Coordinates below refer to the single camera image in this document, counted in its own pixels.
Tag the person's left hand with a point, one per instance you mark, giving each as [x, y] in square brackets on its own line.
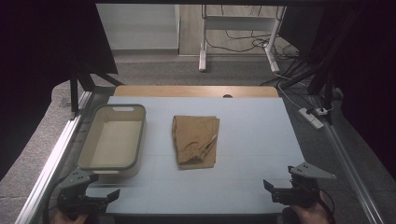
[71, 219]

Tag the aluminium rail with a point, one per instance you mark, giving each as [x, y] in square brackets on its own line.
[51, 165]
[348, 161]

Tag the white table mat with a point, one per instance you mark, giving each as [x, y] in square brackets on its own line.
[249, 149]

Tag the person's right hand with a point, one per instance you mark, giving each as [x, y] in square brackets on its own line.
[311, 214]

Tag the white desk frame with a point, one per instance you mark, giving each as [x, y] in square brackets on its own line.
[236, 21]

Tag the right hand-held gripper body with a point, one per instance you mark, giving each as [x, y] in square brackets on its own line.
[303, 189]

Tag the white cabinet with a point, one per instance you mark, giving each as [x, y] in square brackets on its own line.
[140, 28]

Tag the black stand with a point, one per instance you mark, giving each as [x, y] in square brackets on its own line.
[323, 77]
[74, 90]

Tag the wooden table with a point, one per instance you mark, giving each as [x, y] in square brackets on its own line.
[186, 91]

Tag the white power strip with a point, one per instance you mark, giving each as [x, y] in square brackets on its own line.
[310, 118]

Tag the black curtain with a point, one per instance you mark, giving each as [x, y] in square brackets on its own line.
[37, 62]
[367, 77]

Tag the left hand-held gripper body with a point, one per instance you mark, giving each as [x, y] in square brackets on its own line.
[74, 179]

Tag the brown pants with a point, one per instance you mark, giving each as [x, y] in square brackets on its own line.
[194, 140]

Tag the beige basket with grey rim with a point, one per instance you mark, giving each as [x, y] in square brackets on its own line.
[113, 143]

